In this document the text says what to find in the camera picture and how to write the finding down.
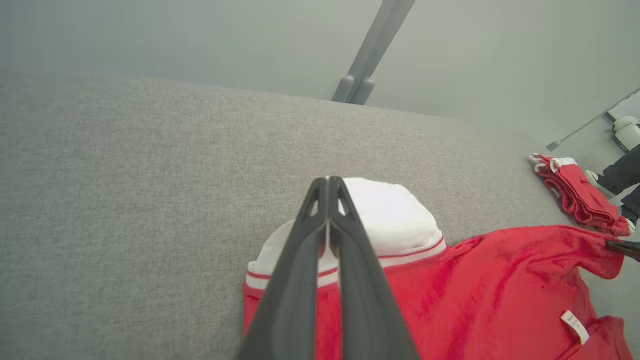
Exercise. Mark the grey metal frame bar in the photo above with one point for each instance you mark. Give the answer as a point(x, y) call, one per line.
point(585, 125)

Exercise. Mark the red shorts with white trim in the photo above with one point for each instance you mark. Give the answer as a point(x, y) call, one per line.
point(580, 200)

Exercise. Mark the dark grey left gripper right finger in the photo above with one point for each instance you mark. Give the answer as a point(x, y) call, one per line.
point(365, 300)

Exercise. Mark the grey fabric sofa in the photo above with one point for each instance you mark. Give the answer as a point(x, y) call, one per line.
point(150, 175)

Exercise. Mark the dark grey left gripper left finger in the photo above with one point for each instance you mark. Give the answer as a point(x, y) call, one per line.
point(290, 300)

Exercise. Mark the person in dark trousers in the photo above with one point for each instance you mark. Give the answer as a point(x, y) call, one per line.
point(625, 175)

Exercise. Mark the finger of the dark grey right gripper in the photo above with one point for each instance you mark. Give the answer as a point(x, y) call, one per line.
point(627, 250)

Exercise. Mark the red and white basketball jersey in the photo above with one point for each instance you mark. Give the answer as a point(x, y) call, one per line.
point(500, 290)

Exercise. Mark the grey metal partition post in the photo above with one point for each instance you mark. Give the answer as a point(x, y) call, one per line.
point(372, 50)

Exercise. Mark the white cylindrical device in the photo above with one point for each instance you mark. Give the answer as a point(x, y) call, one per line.
point(629, 132)

